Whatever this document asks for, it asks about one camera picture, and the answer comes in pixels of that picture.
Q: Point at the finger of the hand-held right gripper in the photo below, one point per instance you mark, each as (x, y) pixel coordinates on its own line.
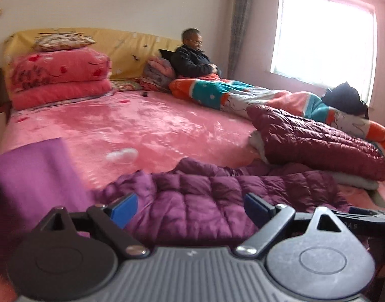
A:
(358, 210)

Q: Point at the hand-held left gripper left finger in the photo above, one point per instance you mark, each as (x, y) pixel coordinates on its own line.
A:
(124, 209)

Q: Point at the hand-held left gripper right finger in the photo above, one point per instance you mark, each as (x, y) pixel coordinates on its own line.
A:
(255, 209)

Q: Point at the purple down jacket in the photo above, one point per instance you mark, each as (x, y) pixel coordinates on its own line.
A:
(195, 201)

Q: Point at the white down tuft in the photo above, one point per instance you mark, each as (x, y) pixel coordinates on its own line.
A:
(121, 155)

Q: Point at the maroon down jacket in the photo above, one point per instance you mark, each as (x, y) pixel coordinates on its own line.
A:
(306, 141)

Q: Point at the pink bed sheet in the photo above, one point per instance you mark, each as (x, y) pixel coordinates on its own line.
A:
(132, 122)

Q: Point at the black clothing pile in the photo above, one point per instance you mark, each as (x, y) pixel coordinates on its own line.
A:
(343, 99)

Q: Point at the colourful printed quilt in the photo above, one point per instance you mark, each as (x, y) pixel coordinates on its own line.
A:
(230, 94)

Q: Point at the floral flat pillow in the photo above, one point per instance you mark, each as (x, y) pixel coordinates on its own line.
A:
(126, 85)

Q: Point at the folded pink blanket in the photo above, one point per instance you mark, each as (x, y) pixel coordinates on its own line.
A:
(60, 78)

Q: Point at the yellow padded headboard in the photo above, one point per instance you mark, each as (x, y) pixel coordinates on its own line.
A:
(129, 47)

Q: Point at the window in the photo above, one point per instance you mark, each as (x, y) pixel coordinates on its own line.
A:
(321, 37)

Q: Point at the grey striped curtain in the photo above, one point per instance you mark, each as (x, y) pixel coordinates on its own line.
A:
(241, 31)

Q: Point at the patterned small pillow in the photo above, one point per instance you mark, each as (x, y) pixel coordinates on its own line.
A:
(60, 41)

